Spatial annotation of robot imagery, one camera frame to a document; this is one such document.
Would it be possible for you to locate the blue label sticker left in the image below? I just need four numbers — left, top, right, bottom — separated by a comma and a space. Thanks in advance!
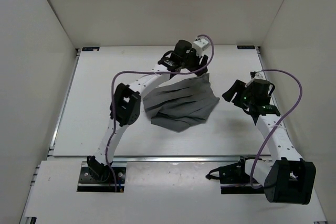
81, 47, 100, 51

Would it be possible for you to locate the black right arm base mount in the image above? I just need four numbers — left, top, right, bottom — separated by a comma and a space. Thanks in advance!
205, 158, 264, 195

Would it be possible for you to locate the white front cover board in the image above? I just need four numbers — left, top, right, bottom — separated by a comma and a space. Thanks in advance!
25, 161, 326, 223

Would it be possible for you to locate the blue label sticker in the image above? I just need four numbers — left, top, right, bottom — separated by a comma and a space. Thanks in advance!
237, 45, 255, 50
81, 47, 100, 51

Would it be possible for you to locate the aluminium table edge rail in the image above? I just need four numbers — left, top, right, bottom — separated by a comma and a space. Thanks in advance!
47, 155, 271, 163

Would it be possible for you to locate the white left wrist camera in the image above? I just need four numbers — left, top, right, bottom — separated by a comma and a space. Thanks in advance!
192, 38, 210, 52

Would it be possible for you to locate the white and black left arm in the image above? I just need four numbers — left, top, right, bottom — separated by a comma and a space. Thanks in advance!
87, 35, 214, 183

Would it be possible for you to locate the grey pleated skirt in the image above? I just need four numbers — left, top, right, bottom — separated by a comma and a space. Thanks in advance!
143, 73, 219, 132

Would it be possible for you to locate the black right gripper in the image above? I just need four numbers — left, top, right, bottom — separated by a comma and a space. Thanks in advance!
222, 80, 255, 110

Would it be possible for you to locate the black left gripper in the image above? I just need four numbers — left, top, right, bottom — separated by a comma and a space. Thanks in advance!
182, 47, 208, 77

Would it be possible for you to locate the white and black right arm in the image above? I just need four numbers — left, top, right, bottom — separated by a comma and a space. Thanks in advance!
222, 76, 316, 205

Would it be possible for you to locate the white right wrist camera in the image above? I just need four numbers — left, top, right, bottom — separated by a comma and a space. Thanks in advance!
250, 71, 259, 80

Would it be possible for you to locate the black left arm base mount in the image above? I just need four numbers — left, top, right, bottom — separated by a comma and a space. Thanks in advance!
77, 156, 127, 193

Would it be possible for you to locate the blue label sticker right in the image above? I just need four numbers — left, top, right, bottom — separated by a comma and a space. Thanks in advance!
237, 45, 255, 50

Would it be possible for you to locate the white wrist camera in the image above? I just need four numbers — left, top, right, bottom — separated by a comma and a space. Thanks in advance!
250, 71, 259, 80
192, 38, 210, 52

